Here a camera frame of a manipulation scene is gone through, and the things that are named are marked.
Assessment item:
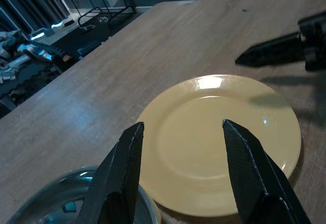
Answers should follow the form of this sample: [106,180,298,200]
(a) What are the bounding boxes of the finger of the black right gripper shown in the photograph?
[234,31,306,68]

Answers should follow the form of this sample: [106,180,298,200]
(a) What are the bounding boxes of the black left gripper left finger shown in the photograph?
[76,121,145,224]

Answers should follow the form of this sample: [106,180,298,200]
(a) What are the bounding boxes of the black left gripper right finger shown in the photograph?
[222,119,312,224]

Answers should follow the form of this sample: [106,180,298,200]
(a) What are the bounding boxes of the dark grey cup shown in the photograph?
[6,165,161,224]

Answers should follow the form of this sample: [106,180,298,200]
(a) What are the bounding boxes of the yellow round plate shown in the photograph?
[137,74,302,217]

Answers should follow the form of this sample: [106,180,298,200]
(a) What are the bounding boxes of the silver black machine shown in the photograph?
[16,43,77,70]

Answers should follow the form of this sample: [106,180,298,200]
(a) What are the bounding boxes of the black metal clothes rack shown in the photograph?
[77,0,137,30]

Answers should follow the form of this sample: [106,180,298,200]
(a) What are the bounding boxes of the dark grey curtain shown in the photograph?
[0,0,70,35]

